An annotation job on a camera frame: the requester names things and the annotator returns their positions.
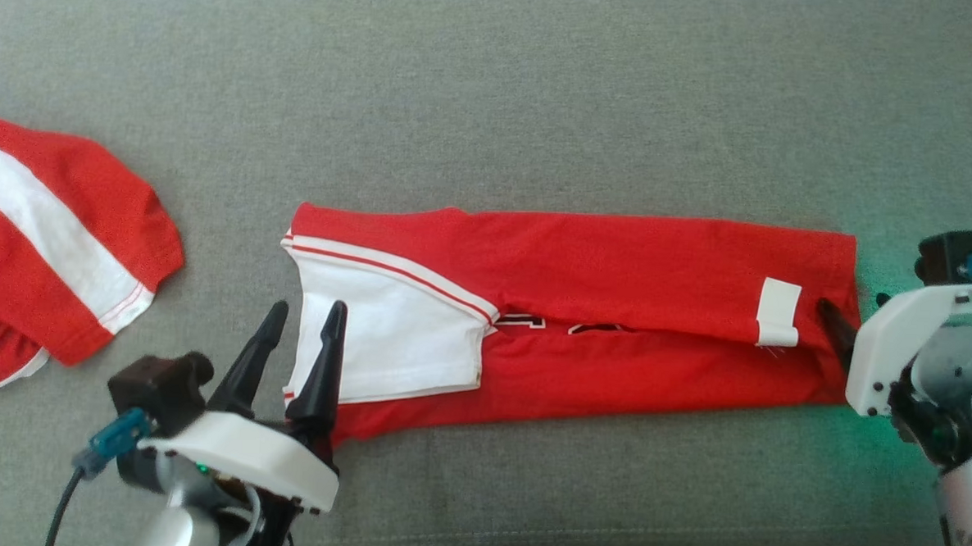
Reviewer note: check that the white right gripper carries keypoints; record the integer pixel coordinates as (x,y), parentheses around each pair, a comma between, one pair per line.
(901,348)

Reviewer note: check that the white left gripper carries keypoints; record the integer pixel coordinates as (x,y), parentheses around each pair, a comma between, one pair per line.
(256,456)

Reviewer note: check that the red basketball jersey white sleeves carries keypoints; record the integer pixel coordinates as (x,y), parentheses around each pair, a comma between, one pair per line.
(618,262)

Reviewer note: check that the red shorts white stripe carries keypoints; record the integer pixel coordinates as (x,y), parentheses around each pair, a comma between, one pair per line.
(44,245)

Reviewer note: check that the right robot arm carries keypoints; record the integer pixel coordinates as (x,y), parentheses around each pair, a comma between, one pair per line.
(967,442)

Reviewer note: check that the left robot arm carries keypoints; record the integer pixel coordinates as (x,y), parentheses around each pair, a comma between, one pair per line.
(196,523)

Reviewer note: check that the large grey sofa ottoman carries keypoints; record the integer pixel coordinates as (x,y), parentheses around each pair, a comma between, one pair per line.
(502,101)

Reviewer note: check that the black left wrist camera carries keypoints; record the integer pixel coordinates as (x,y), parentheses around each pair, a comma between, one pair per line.
(157,390)

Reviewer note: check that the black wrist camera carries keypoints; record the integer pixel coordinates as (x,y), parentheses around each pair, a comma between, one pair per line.
(157,390)
(950,256)

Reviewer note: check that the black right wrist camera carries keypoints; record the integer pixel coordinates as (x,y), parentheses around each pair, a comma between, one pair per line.
(950,256)

